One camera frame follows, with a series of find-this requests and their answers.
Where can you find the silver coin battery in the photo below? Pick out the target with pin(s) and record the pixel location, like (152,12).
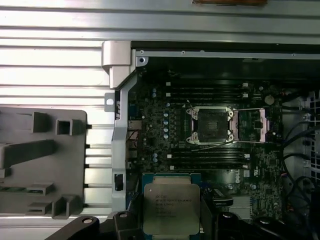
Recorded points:
(269,99)

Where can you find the CPU socket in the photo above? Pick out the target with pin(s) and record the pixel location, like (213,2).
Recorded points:
(212,125)

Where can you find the thin metal locking lever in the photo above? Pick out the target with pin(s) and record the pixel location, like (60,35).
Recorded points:
(212,147)
(190,106)

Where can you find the black open PC case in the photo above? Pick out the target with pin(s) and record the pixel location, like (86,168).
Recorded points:
(120,140)

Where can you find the green motherboard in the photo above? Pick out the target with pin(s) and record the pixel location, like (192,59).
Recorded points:
(150,130)

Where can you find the grey parts rack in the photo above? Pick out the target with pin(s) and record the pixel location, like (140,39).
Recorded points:
(72,157)

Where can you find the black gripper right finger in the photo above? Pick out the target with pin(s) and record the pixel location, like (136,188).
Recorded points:
(220,227)

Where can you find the silver-topped CPU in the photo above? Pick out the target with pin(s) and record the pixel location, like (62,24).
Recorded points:
(172,207)

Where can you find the perforated metal drive cage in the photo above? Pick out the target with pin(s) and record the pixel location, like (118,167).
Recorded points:
(313,160)

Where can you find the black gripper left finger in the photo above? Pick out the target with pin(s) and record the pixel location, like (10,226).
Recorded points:
(120,227)

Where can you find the black RAM slot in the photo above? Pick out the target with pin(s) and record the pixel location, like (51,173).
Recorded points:
(207,84)
(225,150)
(225,155)
(207,89)
(225,161)
(207,100)
(207,95)
(225,166)

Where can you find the metal socket cover frame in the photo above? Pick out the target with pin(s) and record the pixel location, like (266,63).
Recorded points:
(263,126)

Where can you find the silver chipset heatsink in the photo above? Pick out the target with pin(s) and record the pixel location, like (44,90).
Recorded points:
(241,208)

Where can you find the green RAM stick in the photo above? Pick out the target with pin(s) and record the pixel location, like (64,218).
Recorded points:
(15,189)

